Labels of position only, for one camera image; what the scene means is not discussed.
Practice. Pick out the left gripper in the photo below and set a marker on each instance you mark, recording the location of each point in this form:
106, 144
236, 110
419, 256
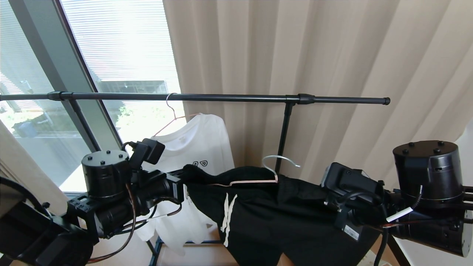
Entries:
159, 188

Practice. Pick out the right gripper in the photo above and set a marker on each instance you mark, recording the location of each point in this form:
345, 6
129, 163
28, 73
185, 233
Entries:
425, 236

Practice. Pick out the pink clothes hanger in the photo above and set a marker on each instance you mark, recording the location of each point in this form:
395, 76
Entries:
162, 129
251, 181

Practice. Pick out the white printed t-shirt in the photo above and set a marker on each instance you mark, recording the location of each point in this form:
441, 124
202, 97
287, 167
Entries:
199, 144

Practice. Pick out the black shorts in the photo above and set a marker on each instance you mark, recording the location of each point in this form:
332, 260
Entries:
277, 221

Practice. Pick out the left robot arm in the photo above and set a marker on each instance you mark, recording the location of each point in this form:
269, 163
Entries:
105, 173

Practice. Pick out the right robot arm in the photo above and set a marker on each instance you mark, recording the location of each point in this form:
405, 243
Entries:
428, 173

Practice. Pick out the black clothes rack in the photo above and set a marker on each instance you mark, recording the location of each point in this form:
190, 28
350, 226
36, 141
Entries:
221, 98

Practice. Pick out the beige curtain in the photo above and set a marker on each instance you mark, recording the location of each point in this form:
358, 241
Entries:
22, 166
295, 48

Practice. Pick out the window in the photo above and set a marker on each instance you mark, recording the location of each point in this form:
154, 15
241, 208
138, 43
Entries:
122, 44

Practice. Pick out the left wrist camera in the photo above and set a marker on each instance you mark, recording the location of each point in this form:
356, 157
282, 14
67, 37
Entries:
147, 151

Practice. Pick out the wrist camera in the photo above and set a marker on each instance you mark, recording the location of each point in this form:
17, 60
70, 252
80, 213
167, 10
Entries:
147, 151
347, 181

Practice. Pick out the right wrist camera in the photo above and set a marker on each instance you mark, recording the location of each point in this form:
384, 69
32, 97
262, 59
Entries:
347, 181

